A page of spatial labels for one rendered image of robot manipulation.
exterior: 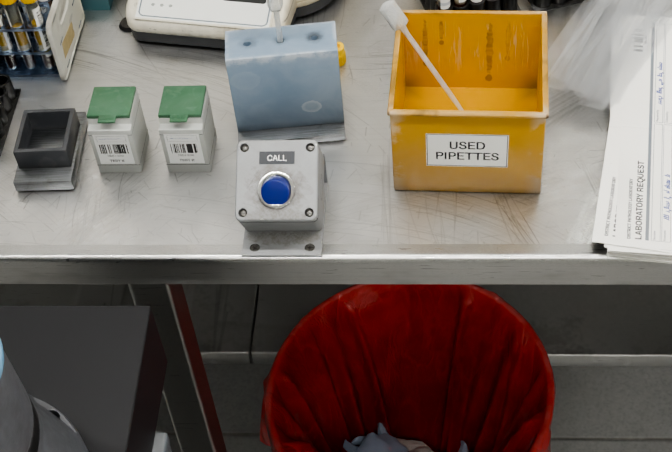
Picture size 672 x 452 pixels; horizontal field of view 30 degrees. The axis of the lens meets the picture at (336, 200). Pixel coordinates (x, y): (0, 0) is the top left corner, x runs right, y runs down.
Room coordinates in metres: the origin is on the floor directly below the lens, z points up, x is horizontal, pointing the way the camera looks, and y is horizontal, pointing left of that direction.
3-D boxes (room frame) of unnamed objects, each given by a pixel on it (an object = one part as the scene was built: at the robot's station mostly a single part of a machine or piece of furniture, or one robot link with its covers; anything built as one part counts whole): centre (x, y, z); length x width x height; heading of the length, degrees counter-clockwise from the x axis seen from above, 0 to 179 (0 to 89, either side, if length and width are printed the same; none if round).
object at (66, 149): (0.84, 0.26, 0.89); 0.09 x 0.05 x 0.04; 174
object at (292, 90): (0.85, 0.03, 0.92); 0.10 x 0.07 x 0.10; 89
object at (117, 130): (0.83, 0.19, 0.91); 0.05 x 0.04 x 0.07; 172
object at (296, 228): (0.75, 0.04, 0.92); 0.13 x 0.07 x 0.08; 172
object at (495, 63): (0.80, -0.13, 0.93); 0.13 x 0.13 x 0.10; 80
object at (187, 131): (0.82, 0.13, 0.91); 0.05 x 0.04 x 0.07; 172
